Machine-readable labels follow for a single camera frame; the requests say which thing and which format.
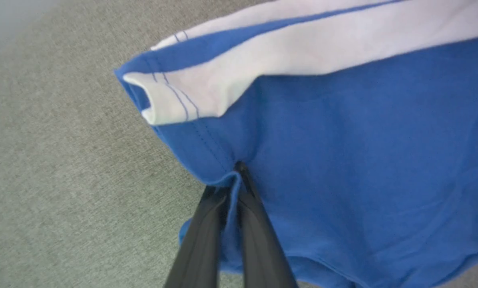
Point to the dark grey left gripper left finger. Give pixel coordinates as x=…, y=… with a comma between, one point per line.
x=197, y=248

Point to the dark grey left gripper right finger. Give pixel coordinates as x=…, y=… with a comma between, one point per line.
x=261, y=244

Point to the blue and white shorts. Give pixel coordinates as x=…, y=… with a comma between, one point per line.
x=343, y=160

